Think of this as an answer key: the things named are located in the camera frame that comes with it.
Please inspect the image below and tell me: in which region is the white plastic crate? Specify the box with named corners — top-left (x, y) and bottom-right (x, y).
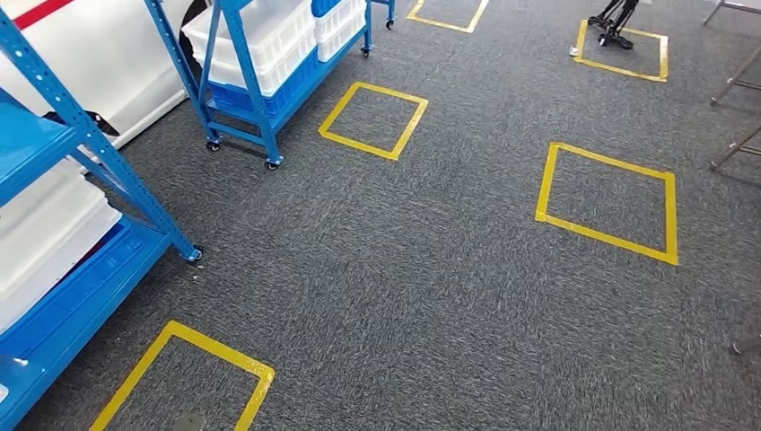
top-left (316, 22), bottom-right (369, 65)
top-left (0, 202), bottom-right (124, 336)
top-left (313, 0), bottom-right (367, 38)
top-left (0, 157), bottom-right (111, 286)
top-left (193, 30), bottom-right (319, 98)
top-left (180, 0), bottom-right (318, 69)

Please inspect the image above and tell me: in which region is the blue shelf rack on casters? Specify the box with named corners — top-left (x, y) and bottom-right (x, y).
top-left (142, 0), bottom-right (398, 172)

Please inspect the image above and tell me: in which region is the black tripod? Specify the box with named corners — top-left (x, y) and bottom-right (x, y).
top-left (587, 0), bottom-right (642, 51)

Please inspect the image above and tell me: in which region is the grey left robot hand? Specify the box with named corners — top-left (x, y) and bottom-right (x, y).
top-left (171, 411), bottom-right (210, 431)

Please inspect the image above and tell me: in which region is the blue metal shelf rack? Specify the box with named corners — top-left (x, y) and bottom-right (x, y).
top-left (0, 8), bottom-right (205, 431)

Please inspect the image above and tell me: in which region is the yellow floor tape square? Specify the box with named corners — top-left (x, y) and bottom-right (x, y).
top-left (533, 141), bottom-right (680, 267)

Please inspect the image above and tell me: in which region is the white car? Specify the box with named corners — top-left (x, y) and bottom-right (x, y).
top-left (0, 0), bottom-right (206, 150)

